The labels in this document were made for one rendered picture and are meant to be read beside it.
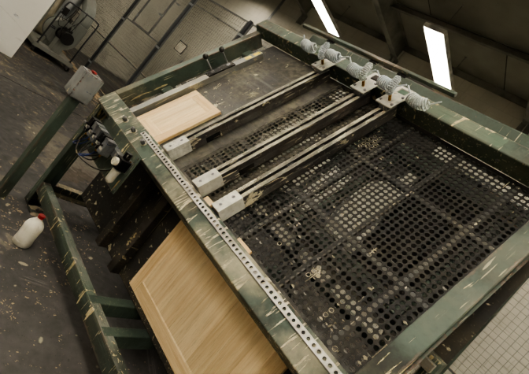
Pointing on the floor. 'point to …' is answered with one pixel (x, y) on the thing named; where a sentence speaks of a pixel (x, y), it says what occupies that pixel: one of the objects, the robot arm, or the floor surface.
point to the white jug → (29, 231)
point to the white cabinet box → (24, 7)
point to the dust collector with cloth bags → (59, 32)
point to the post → (37, 146)
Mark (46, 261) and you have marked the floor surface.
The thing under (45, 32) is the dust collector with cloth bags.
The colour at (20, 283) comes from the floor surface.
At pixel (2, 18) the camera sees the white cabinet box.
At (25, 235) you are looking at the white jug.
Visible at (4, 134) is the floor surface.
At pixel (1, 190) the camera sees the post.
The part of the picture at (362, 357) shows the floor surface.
